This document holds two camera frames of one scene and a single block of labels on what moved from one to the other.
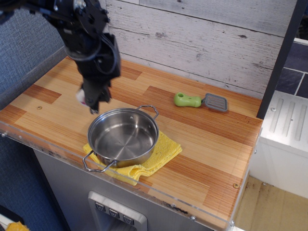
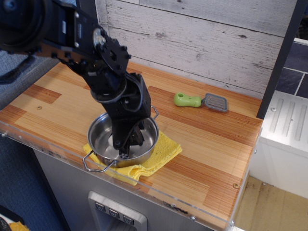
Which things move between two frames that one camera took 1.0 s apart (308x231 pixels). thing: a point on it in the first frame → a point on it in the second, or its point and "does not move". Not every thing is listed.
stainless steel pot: x=127 y=137 does not move
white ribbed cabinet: x=281 y=155 does not move
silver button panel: x=109 y=215 does not move
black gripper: x=96 y=74 → x=129 y=109
